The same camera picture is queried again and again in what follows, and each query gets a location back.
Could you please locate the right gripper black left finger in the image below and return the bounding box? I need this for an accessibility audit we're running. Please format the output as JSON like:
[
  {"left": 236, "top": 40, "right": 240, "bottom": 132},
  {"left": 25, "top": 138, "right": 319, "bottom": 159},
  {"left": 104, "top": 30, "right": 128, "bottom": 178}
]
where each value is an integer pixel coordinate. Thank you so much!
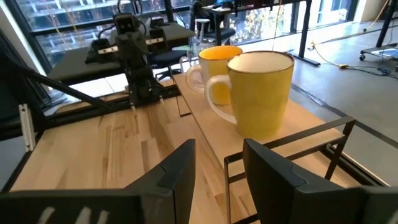
[{"left": 124, "top": 138, "right": 197, "bottom": 224}]

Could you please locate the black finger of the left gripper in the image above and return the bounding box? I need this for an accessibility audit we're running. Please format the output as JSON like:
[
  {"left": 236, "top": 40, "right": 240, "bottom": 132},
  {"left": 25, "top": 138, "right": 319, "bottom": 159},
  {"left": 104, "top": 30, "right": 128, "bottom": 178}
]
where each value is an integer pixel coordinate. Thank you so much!
[
  {"left": 85, "top": 39, "right": 112, "bottom": 65},
  {"left": 149, "top": 27, "right": 169, "bottom": 53}
]

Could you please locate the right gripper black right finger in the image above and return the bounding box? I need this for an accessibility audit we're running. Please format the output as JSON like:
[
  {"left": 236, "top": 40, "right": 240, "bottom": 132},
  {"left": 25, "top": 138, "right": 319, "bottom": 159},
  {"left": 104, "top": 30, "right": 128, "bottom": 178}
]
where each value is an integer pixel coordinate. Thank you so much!
[{"left": 242, "top": 138, "right": 368, "bottom": 224}]

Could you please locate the clear plastic cup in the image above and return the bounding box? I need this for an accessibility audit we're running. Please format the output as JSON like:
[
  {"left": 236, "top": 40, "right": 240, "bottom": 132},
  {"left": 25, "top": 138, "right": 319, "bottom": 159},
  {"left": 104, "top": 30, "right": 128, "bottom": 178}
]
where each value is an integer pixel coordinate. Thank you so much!
[{"left": 179, "top": 43, "right": 203, "bottom": 75}]

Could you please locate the small yellow mug orange inside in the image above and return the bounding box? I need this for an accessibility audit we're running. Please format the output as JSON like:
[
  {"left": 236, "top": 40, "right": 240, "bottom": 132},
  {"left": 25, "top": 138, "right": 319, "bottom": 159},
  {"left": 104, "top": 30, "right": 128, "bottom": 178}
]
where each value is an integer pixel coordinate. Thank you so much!
[{"left": 185, "top": 45, "right": 244, "bottom": 106}]

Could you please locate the large yellow mug white inside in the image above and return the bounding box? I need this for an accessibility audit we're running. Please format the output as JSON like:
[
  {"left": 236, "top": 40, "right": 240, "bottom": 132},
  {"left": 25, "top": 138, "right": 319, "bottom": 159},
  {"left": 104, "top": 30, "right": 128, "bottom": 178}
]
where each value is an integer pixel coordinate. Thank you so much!
[{"left": 204, "top": 50, "right": 295, "bottom": 141}]

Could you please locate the grey desk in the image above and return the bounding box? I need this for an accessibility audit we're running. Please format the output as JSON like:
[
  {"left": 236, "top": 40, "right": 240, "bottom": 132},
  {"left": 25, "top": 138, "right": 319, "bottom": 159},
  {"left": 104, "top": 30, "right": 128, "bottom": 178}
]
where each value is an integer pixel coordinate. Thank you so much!
[{"left": 47, "top": 21, "right": 197, "bottom": 85}]

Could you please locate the black office chair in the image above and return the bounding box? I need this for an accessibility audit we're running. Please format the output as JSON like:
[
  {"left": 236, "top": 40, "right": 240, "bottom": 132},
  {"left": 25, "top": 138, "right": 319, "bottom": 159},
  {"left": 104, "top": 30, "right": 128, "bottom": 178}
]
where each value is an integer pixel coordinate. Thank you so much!
[{"left": 148, "top": 49, "right": 189, "bottom": 80}]

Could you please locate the white stool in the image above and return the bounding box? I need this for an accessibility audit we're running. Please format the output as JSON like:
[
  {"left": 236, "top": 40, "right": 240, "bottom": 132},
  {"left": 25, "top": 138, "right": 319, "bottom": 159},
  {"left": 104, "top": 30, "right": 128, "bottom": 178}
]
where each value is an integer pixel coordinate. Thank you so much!
[{"left": 194, "top": 17, "right": 213, "bottom": 44}]

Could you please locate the dark office chair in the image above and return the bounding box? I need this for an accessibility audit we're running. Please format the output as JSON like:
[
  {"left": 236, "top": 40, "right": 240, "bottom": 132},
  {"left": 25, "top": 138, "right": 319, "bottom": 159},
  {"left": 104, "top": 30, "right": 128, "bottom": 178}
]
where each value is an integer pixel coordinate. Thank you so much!
[{"left": 191, "top": 0, "right": 237, "bottom": 46}]

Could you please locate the wheeled platform cart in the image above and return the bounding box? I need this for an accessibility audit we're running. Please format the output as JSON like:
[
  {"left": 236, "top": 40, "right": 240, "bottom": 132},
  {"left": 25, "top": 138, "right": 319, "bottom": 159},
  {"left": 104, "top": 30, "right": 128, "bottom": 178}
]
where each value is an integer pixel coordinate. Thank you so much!
[{"left": 359, "top": 0, "right": 398, "bottom": 63}]

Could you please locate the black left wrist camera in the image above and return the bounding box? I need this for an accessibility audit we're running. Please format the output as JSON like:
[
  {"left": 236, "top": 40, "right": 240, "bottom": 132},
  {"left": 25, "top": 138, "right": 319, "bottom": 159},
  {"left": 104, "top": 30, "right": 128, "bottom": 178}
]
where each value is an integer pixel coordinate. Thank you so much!
[{"left": 112, "top": 12, "right": 140, "bottom": 35}]

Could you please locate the black metal table frame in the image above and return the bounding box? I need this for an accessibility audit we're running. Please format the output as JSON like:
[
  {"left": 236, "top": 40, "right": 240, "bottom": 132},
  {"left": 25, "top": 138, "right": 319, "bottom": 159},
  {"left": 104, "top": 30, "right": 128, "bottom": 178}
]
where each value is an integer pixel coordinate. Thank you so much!
[{"left": 0, "top": 57, "right": 389, "bottom": 194}]

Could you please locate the white frame bracket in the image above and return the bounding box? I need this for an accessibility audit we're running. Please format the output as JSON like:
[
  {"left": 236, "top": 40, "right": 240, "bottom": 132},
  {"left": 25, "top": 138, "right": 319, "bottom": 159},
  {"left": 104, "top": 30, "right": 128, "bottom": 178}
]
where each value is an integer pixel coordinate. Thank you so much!
[{"left": 17, "top": 103, "right": 37, "bottom": 153}]

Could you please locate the yellow floor cable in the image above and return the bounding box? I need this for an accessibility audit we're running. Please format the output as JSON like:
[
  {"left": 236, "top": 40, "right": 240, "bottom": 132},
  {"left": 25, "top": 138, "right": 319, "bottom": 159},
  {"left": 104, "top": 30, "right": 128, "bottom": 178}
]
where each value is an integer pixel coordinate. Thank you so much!
[{"left": 309, "top": 0, "right": 391, "bottom": 70}]

